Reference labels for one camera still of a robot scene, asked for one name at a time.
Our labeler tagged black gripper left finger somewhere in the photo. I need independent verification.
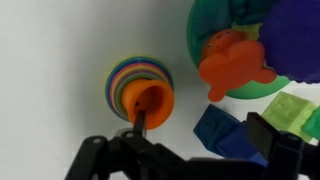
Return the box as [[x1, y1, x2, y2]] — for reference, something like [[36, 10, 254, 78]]
[[64, 110, 188, 180]]

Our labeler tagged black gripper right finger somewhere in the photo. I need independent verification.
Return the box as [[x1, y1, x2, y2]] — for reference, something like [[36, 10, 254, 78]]
[[246, 111, 320, 180]]

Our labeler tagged small orange cup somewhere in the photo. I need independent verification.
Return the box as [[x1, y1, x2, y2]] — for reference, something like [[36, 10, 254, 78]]
[[121, 78, 176, 131]]

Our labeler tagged light green cube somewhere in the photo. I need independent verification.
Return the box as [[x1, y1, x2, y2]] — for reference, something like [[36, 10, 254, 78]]
[[261, 91, 318, 141]]

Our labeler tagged blue cube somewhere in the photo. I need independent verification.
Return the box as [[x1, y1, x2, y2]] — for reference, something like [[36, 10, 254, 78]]
[[192, 103, 242, 153], [216, 121, 270, 168]]

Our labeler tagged orange rubber toy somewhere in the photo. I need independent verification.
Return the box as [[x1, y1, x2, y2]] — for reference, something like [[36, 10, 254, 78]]
[[198, 28, 278, 103]]

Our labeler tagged green translucent bowl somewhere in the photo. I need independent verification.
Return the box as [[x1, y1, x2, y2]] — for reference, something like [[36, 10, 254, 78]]
[[186, 0, 293, 101]]

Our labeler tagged purple ball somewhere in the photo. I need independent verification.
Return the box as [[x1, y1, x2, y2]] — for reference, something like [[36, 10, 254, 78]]
[[259, 0, 320, 85]]

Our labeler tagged yellow green toy piece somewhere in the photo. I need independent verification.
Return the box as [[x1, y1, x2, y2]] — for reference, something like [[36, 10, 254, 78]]
[[232, 22, 265, 43]]

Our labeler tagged teal rubber toy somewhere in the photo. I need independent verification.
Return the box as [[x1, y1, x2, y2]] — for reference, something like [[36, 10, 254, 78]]
[[229, 0, 278, 26]]

